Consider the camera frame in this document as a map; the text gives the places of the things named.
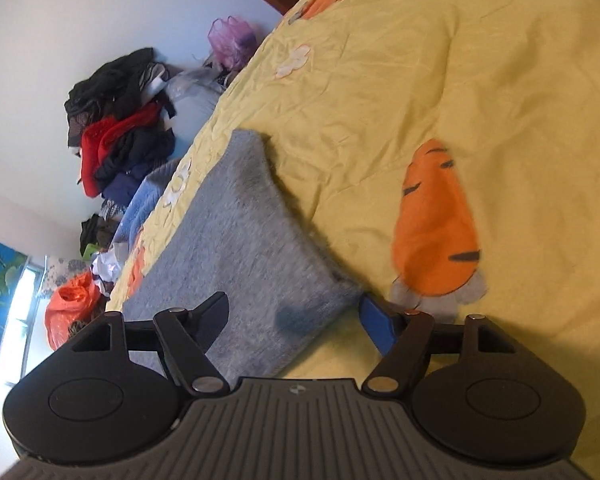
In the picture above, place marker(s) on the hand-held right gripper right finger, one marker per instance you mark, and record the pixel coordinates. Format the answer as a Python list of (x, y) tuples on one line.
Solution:
[(377, 322)]

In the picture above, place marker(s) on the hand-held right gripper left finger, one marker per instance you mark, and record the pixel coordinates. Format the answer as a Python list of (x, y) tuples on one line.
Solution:
[(215, 315)]

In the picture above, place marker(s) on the grey sweater with navy sleeves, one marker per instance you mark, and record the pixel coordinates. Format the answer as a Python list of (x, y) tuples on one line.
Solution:
[(240, 240)]

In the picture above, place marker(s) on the pile of dark and red clothes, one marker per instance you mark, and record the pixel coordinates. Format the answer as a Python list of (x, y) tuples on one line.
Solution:
[(120, 130)]

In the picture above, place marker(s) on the white crumpled plastic bag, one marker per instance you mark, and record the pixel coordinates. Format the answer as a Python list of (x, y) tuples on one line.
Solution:
[(107, 270)]

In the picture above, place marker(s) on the leopard print cloth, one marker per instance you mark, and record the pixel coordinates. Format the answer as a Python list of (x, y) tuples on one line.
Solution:
[(82, 329)]

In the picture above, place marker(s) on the light blue knit garment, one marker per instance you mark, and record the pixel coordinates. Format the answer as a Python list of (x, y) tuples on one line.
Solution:
[(147, 190)]

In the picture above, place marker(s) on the dark green cloth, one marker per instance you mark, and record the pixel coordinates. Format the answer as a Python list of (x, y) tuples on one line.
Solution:
[(94, 235)]

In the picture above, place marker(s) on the orange plastic bag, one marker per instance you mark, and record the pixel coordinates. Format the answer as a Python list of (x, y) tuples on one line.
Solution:
[(67, 310)]

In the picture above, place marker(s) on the checked cloth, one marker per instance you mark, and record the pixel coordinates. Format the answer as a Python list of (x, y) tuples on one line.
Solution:
[(111, 209)]

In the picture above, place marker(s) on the floral pillow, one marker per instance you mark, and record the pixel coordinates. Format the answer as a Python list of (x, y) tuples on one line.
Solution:
[(60, 267)]

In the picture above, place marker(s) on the window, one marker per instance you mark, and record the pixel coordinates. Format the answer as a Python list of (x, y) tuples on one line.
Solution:
[(22, 300)]

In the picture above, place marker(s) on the clear plastic bag bundle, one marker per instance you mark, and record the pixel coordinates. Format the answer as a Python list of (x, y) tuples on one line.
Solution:
[(195, 100)]

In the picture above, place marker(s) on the yellow carrot print quilt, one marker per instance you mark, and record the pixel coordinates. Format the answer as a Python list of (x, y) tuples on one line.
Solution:
[(480, 85)]

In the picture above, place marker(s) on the pink plastic bag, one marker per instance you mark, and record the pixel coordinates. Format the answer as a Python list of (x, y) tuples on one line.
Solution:
[(230, 40)]

